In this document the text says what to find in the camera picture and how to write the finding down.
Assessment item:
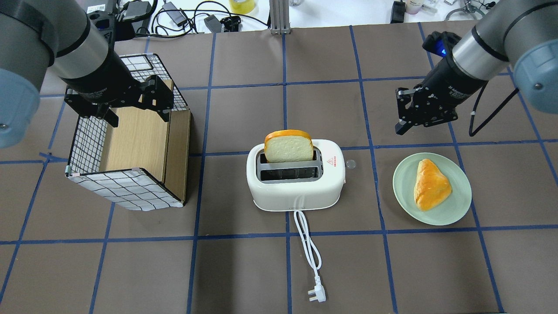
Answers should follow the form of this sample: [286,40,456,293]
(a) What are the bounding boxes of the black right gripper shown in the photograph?
[395,56,487,136]

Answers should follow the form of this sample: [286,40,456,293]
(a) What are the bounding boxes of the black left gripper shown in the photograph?
[64,74,175,128]

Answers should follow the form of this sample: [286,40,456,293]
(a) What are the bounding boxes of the white two-slot toaster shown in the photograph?
[246,139,346,212]

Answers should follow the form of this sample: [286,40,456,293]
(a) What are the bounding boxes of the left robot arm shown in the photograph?
[0,0,174,148]

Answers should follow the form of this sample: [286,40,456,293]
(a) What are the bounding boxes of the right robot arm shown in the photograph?
[395,0,558,135]

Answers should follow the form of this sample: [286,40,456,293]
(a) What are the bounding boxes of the bread slice in toaster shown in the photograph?
[264,129,313,163]

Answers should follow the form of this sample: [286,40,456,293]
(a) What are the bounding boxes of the wooden box with grid cloth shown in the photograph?
[65,54,191,211]

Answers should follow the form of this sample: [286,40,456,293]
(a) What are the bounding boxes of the golden triangular pastry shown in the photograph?
[413,159,453,212]

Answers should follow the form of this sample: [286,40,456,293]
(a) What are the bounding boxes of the pale green plate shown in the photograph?
[392,153,472,226]

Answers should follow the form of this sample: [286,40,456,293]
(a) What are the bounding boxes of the black box on bench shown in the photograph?
[389,0,406,24]

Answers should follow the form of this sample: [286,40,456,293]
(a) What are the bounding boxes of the black power adapter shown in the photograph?
[162,2,187,27]

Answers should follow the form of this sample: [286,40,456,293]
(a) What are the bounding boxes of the yellow tape roll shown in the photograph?
[229,0,256,15]

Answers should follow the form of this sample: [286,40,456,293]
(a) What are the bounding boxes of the black cables on bench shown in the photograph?
[131,0,271,36]

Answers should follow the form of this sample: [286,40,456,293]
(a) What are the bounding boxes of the aluminium frame post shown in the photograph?
[269,0,291,34]

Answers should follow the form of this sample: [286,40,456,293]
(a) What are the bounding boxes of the white toaster power cable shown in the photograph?
[293,210,327,303]

